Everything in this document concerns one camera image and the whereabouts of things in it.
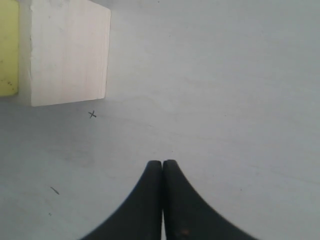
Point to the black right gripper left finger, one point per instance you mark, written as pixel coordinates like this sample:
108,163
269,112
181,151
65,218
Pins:
139,217

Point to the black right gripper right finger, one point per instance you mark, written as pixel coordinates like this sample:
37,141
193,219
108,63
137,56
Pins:
187,216

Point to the large wooden cube block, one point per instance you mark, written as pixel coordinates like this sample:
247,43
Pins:
63,51

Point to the yellow cube block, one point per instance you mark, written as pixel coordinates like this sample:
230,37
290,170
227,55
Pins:
9,47

